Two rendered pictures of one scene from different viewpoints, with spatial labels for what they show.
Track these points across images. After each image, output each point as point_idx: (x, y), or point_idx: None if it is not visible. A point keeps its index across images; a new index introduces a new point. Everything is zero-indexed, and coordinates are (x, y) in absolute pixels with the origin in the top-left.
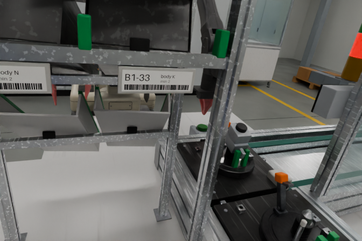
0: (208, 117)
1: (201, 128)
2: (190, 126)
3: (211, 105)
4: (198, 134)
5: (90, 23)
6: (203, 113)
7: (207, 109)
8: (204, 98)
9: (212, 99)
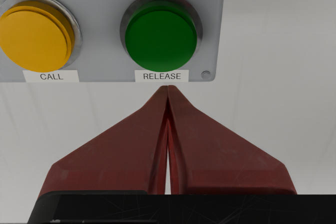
0: (30, 194)
1: (180, 16)
2: (215, 76)
3: (118, 126)
4: None
5: None
6: (177, 88)
7: (164, 103)
8: (315, 199)
9: (138, 188)
